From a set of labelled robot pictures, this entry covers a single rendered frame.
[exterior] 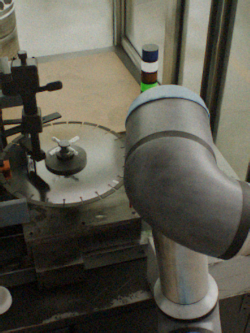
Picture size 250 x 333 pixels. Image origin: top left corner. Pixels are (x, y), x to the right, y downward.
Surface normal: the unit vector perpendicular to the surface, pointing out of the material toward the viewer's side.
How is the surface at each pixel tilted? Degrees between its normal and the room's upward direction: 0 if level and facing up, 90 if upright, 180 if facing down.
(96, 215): 0
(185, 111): 16
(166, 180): 44
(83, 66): 0
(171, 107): 1
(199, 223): 65
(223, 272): 90
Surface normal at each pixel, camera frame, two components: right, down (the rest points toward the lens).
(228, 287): 0.24, 0.62
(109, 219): -0.04, -0.76
